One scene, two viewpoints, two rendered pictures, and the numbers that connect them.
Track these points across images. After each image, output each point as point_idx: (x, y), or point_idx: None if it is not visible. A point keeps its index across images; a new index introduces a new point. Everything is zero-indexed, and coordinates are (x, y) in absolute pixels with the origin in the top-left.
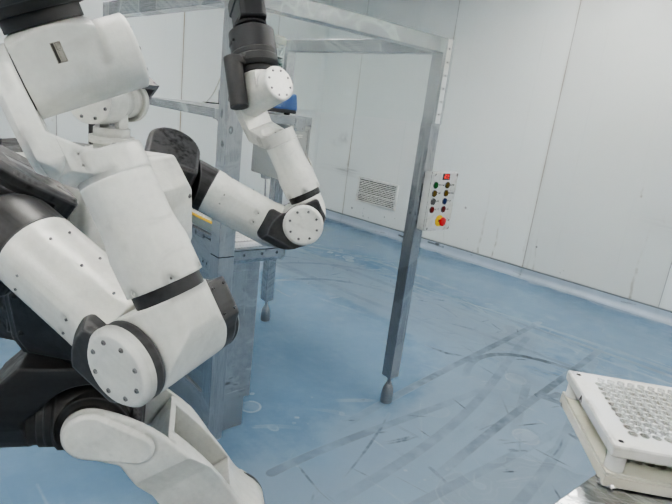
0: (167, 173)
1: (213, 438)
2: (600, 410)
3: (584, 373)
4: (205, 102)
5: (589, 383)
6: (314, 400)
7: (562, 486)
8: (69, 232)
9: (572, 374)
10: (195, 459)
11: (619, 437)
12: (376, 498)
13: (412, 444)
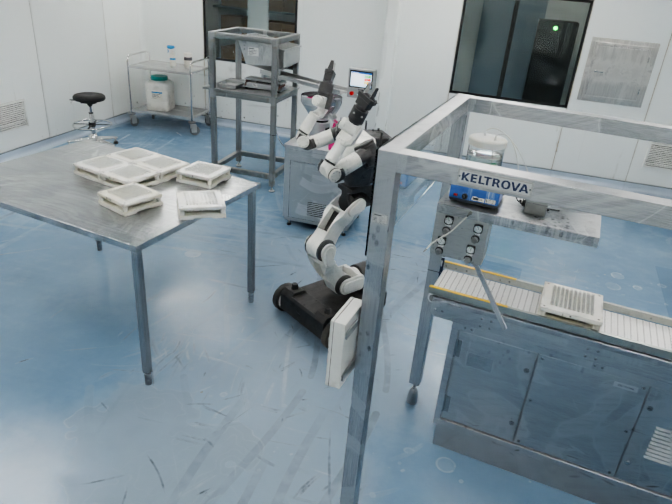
0: (345, 139)
1: (331, 225)
2: (219, 196)
3: (220, 205)
4: (555, 210)
5: (220, 202)
6: (407, 500)
7: (155, 495)
8: (326, 130)
9: (224, 204)
10: (324, 211)
11: (217, 191)
12: (301, 422)
13: (294, 485)
